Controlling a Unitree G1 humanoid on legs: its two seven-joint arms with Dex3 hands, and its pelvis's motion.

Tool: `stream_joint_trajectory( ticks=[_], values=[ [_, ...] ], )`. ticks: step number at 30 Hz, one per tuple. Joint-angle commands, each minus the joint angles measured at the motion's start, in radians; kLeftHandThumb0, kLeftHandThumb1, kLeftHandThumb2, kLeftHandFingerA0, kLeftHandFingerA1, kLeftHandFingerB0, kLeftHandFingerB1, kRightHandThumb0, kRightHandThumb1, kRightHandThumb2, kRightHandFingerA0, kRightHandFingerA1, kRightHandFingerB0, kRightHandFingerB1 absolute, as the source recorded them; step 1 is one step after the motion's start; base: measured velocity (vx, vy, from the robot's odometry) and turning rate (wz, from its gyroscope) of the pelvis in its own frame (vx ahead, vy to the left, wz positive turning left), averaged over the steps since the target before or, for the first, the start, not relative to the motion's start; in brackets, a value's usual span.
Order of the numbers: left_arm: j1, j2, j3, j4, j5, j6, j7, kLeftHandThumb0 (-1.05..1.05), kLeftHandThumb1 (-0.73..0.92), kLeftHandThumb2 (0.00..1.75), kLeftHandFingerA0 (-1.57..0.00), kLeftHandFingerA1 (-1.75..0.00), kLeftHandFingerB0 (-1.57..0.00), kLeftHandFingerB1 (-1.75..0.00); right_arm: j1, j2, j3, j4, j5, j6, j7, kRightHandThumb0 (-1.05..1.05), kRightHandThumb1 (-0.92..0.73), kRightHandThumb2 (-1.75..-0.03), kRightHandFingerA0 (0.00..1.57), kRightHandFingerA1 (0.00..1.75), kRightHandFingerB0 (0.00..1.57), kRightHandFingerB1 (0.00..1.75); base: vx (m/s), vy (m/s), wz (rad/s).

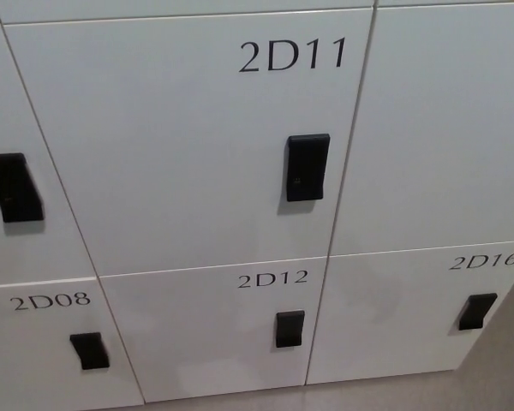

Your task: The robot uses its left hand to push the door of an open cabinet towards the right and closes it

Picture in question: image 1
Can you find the white locker door 2D11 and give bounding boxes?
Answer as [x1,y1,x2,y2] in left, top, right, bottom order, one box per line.
[2,6,374,277]

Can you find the white locker door 2D12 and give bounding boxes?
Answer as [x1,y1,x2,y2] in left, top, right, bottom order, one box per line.
[99,255,329,404]

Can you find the white locker door 2D08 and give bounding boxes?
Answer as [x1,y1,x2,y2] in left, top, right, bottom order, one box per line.
[0,277,146,411]

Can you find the black handle of door 2D11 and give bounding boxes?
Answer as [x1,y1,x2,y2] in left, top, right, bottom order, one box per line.
[285,133,332,203]

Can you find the plain white locker door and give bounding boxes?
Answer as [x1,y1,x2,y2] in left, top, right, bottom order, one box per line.
[328,3,514,257]
[0,0,376,25]

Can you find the black handle of door 2D07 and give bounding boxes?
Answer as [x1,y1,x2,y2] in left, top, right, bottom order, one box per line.
[0,152,45,223]

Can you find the black handle of door 2D08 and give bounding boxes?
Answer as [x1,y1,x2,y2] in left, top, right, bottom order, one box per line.
[69,331,111,372]

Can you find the black handle of door 2D12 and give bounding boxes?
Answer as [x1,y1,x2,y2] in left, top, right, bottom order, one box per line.
[275,309,306,349]

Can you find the black handle of door 2D16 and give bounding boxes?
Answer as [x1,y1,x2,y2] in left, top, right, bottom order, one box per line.
[457,293,499,331]

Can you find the white locker door 2D16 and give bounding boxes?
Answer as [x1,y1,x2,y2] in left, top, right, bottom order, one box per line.
[304,243,514,385]

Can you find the white locker door 2D07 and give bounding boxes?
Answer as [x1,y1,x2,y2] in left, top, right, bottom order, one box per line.
[0,23,99,287]

